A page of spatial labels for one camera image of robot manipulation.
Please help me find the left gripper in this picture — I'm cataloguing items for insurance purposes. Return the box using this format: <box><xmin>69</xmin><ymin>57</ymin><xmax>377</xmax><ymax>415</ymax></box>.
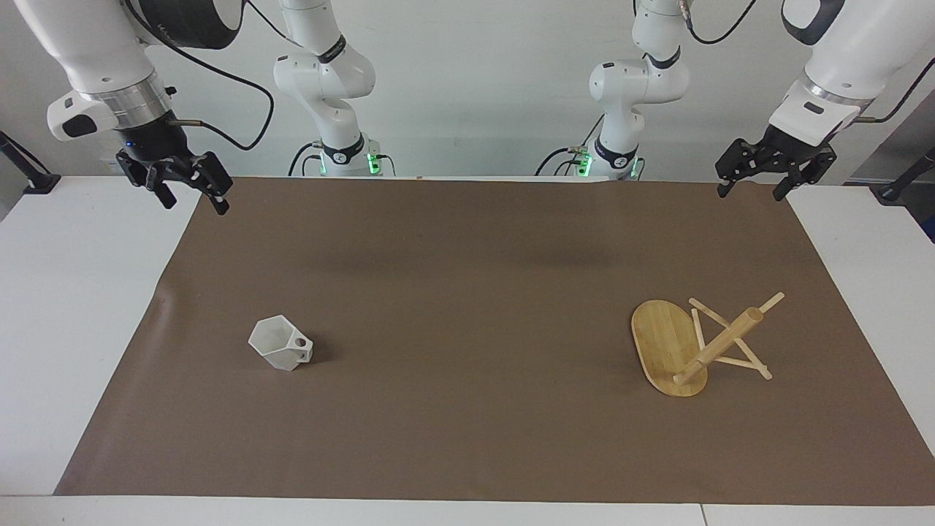
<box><xmin>715</xmin><ymin>124</ymin><xmax>838</xmax><ymax>202</ymax></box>

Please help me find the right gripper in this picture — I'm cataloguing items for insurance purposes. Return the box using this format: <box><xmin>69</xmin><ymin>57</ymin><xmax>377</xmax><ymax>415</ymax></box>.
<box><xmin>115</xmin><ymin>111</ymin><xmax>234</xmax><ymax>216</ymax></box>

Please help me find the white faceted cup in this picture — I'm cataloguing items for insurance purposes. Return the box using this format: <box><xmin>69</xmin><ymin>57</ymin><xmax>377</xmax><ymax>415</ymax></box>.
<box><xmin>248</xmin><ymin>315</ymin><xmax>316</xmax><ymax>373</ymax></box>

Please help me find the wooden cup rack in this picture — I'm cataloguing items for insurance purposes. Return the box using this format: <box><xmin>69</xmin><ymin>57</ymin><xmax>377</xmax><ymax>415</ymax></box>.
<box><xmin>630</xmin><ymin>291</ymin><xmax>787</xmax><ymax>399</ymax></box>

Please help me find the black stand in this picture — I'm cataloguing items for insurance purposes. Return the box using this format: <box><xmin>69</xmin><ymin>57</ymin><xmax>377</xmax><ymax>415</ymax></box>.
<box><xmin>875</xmin><ymin>145</ymin><xmax>935</xmax><ymax>204</ymax></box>
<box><xmin>0</xmin><ymin>130</ymin><xmax>61</xmax><ymax>196</ymax></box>

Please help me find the black cable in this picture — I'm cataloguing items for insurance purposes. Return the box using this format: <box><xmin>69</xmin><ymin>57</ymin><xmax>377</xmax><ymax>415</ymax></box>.
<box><xmin>244</xmin><ymin>0</ymin><xmax>327</xmax><ymax>59</ymax></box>
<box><xmin>853</xmin><ymin>57</ymin><xmax>935</xmax><ymax>126</ymax></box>
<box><xmin>122</xmin><ymin>0</ymin><xmax>276</xmax><ymax>153</ymax></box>
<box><xmin>679</xmin><ymin>0</ymin><xmax>758</xmax><ymax>47</ymax></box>
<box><xmin>287</xmin><ymin>141</ymin><xmax>327</xmax><ymax>178</ymax></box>
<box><xmin>535</xmin><ymin>113</ymin><xmax>608</xmax><ymax>178</ymax></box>

